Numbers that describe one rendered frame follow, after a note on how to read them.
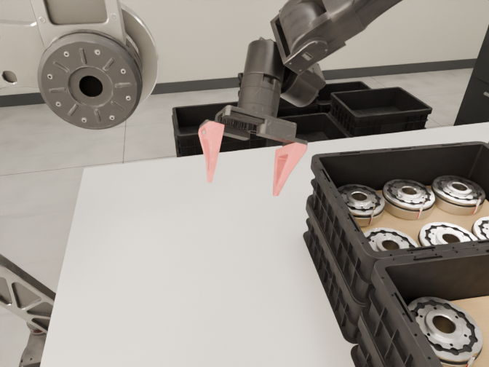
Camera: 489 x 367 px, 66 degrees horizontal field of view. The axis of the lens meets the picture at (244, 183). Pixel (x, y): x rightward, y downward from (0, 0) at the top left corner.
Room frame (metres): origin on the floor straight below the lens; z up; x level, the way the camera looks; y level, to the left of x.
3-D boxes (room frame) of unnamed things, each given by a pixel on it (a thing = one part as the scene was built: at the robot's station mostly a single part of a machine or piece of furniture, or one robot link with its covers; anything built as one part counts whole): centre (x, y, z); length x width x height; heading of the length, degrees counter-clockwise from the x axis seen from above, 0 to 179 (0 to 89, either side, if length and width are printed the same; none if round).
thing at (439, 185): (0.65, -0.45, 0.86); 0.10 x 0.10 x 0.01
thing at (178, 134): (1.57, 0.12, 0.37); 0.40 x 0.30 x 0.45; 103
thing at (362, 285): (0.56, -0.35, 0.87); 0.40 x 0.30 x 0.11; 99
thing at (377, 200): (0.62, -0.23, 0.86); 0.10 x 0.10 x 0.01
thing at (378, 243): (0.48, -0.25, 0.86); 0.05 x 0.05 x 0.01
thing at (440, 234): (0.49, -0.37, 0.86); 0.05 x 0.05 x 0.01
